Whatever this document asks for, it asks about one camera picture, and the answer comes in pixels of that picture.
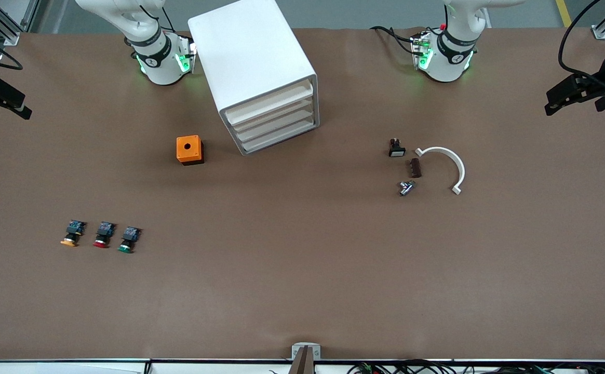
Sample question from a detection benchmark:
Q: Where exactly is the yellow push button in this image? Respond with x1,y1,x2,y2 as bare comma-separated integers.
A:
60,220,86,247

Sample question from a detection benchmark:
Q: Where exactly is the white plastic drawer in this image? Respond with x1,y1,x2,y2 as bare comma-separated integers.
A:
225,81,315,124
235,103,316,144
230,92,315,134
239,115,317,154

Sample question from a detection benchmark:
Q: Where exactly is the red push button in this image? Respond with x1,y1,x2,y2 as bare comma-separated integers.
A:
92,222,116,249

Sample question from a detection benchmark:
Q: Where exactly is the green push button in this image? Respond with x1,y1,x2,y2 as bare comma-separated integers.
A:
117,226,142,254

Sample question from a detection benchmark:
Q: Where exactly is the white drawer cabinet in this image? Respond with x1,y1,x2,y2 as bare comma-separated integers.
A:
187,0,320,156

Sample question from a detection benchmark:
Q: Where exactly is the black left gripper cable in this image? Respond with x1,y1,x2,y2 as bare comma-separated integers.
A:
558,0,602,79

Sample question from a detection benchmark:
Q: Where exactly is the white curved plastic bracket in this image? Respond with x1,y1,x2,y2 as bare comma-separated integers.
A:
415,146,466,195

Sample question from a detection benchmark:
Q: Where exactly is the orange button enclosure box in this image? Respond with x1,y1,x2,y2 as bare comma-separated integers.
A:
176,135,205,166

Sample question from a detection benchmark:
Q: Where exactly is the black arm base cable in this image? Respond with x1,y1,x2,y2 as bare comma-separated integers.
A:
370,26,418,56

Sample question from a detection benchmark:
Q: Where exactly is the white table edge rail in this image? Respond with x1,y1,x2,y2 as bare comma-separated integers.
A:
0,358,605,374

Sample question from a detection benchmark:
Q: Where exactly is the black cable bundle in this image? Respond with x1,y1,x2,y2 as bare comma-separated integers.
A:
346,359,605,374

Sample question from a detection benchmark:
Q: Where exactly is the grey table edge bracket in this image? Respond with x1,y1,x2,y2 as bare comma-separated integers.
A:
288,343,321,374

